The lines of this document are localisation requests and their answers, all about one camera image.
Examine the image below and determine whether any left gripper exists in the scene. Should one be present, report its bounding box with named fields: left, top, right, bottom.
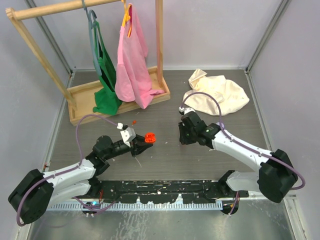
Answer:
left=104, top=133, right=152, bottom=160

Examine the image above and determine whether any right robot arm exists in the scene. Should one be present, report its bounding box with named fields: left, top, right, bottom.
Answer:
left=178, top=107, right=298, bottom=203

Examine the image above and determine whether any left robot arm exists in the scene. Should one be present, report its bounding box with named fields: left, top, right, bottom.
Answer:
left=8, top=133, right=156, bottom=227

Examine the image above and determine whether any green t-shirt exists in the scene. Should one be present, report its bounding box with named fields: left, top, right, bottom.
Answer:
left=92, top=21, right=122, bottom=116

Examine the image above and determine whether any pink t-shirt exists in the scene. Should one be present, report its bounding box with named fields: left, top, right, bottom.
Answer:
left=115, top=4, right=164, bottom=109

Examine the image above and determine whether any wooden clothes rack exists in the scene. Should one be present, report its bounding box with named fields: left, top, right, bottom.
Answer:
left=5, top=0, right=171, bottom=126

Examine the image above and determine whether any grey blue hanger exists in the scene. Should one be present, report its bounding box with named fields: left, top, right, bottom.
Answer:
left=81, top=0, right=102, bottom=77

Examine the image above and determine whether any orange yellow hanger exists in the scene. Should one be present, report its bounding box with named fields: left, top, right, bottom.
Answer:
left=121, top=0, right=132, bottom=37

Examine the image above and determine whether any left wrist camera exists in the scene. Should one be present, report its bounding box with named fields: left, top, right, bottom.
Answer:
left=120, top=127, right=136, bottom=148

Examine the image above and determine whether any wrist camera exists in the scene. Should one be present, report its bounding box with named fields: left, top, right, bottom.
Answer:
left=120, top=127, right=136, bottom=148
left=178, top=106, right=195, bottom=116

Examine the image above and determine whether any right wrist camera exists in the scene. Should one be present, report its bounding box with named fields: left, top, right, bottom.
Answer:
left=178, top=106, right=195, bottom=116

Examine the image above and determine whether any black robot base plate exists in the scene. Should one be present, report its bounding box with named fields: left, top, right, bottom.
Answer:
left=84, top=171, right=248, bottom=214

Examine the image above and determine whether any slotted cable duct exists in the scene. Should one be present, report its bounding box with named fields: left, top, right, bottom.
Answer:
left=47, top=199, right=223, bottom=212

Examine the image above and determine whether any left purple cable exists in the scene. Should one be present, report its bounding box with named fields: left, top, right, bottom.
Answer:
left=15, top=114, right=123, bottom=227

